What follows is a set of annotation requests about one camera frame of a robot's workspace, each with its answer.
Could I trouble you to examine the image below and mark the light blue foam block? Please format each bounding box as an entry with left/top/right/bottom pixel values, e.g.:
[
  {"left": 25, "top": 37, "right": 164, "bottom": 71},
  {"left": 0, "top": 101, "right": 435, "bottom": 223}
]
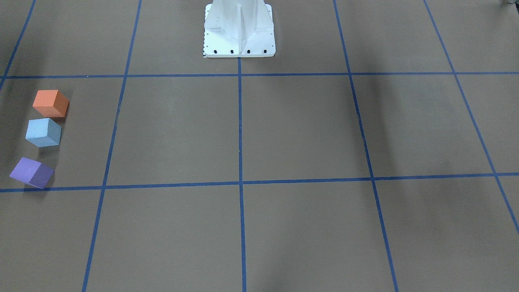
[{"left": 25, "top": 118, "right": 62, "bottom": 148}]

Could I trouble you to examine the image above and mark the orange foam block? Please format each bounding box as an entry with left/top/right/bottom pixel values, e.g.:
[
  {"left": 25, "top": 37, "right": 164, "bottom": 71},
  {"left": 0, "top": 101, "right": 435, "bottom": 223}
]
[{"left": 32, "top": 90, "right": 70, "bottom": 118}]

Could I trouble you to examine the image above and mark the purple foam block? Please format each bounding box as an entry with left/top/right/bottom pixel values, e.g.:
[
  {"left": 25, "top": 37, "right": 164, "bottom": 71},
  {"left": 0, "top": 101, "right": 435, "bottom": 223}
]
[{"left": 9, "top": 157, "right": 54, "bottom": 189}]

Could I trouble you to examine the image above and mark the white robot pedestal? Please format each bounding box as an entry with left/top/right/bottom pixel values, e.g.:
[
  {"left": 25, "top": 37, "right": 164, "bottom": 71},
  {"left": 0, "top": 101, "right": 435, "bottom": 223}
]
[{"left": 203, "top": 0, "right": 276, "bottom": 58}]

